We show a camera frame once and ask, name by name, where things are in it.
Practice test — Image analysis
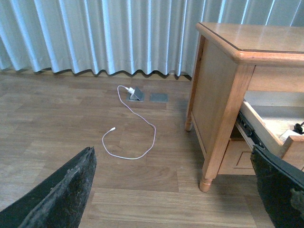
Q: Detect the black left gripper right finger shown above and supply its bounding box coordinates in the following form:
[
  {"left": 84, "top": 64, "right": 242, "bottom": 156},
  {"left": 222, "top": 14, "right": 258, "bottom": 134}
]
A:
[{"left": 251, "top": 145, "right": 304, "bottom": 228}]

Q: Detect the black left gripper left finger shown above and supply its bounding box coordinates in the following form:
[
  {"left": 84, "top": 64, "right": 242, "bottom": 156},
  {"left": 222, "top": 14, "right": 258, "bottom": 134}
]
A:
[{"left": 0, "top": 147, "right": 97, "bottom": 228}]

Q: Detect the white charger plug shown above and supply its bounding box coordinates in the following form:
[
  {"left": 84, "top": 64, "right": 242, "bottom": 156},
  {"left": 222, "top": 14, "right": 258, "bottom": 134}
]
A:
[{"left": 279, "top": 129, "right": 301, "bottom": 142}]

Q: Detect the wooden drawer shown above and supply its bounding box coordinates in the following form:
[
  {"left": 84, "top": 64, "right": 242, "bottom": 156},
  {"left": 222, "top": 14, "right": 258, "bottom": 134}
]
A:
[
  {"left": 217, "top": 139, "right": 304, "bottom": 176},
  {"left": 236, "top": 100, "right": 304, "bottom": 165}
]

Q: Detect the wooden nightstand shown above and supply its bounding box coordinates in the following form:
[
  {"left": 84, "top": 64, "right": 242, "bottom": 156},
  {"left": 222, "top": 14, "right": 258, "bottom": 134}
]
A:
[{"left": 185, "top": 22, "right": 304, "bottom": 192}]

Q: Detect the open grey floor socket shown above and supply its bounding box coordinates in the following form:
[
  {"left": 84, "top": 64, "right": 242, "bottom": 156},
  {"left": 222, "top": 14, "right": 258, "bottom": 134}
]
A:
[{"left": 126, "top": 87, "right": 144, "bottom": 102}]

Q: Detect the white plugged floor adapter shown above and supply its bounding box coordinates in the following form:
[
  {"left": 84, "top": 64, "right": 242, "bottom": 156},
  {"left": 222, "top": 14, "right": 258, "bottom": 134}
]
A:
[{"left": 126, "top": 87, "right": 135, "bottom": 94}]

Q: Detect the closed grey floor plate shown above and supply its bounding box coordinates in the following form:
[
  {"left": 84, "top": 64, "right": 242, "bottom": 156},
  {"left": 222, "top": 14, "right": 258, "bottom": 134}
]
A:
[{"left": 150, "top": 93, "right": 168, "bottom": 103}]

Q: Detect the pale pleated curtain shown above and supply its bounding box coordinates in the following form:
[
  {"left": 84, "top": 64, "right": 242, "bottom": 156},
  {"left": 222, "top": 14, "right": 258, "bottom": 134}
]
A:
[{"left": 0, "top": 0, "right": 304, "bottom": 75}]

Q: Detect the white floor cable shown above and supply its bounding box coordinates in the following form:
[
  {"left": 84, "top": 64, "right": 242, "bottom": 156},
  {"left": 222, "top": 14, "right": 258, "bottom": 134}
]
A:
[{"left": 102, "top": 85, "right": 156, "bottom": 160}]

